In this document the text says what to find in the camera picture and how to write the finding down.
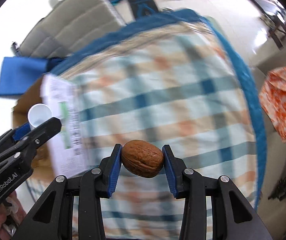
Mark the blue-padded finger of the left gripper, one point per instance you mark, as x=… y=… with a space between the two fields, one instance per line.
x=12 y=136

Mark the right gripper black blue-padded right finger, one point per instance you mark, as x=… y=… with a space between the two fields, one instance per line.
x=232 y=215

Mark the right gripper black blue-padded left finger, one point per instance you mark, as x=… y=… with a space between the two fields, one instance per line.
x=52 y=214

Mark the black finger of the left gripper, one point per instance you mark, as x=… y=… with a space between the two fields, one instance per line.
x=35 y=138

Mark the small white cylinder container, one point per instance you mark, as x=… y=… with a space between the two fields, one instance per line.
x=38 y=114

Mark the brown walnut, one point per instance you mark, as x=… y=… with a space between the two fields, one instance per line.
x=142 y=158

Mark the open cardboard box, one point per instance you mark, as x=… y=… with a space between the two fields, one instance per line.
x=64 y=154

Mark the blue folded mat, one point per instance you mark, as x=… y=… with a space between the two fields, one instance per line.
x=19 y=73

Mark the grey quilted cushion left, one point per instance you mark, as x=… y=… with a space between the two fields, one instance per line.
x=40 y=43

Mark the grey quilted cushion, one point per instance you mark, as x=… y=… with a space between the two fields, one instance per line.
x=73 y=24
x=40 y=43

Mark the orange white patterned cloth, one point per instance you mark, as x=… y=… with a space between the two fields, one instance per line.
x=273 y=99

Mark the grey quilted cushion right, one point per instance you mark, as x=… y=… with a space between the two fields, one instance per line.
x=73 y=24

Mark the plaid checkered blanket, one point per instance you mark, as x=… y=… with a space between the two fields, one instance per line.
x=171 y=78

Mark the black blue sit-up bench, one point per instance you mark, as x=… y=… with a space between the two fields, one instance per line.
x=142 y=8

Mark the dark wooden chair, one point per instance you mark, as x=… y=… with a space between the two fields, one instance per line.
x=276 y=28

